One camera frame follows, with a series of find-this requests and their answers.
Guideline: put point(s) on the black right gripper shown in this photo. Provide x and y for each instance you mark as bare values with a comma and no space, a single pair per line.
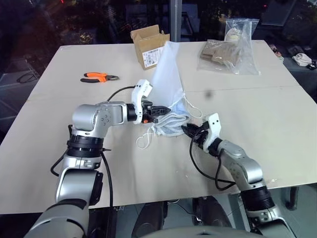
201,137

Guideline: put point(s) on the dark metal table leg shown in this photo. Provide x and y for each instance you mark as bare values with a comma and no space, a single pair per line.
292,198

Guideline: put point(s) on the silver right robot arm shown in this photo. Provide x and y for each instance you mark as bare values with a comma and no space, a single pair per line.
244,163

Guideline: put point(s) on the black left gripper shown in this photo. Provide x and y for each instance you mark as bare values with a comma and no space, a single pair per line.
149,112

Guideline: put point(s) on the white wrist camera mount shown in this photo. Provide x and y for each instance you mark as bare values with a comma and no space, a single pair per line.
140,93
215,125

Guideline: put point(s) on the clear upright zip bag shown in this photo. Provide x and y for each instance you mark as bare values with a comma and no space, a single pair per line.
235,31

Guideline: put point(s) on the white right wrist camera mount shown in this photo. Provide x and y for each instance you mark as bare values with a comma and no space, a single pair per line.
215,125

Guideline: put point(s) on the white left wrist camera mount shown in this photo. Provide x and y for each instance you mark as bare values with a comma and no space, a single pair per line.
140,93

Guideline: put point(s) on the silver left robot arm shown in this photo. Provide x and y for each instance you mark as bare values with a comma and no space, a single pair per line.
86,119

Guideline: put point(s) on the small black object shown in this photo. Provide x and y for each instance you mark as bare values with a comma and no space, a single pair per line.
311,66

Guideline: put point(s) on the grey robot torso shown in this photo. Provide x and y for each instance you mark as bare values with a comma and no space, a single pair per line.
198,233

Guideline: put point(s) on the plastic bag with beige cloth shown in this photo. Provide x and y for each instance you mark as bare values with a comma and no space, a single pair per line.
220,55

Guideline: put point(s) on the white crumpled cloth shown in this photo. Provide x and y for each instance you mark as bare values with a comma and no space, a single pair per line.
301,59

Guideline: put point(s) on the open cardboard box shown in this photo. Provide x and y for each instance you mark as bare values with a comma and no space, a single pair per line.
146,47

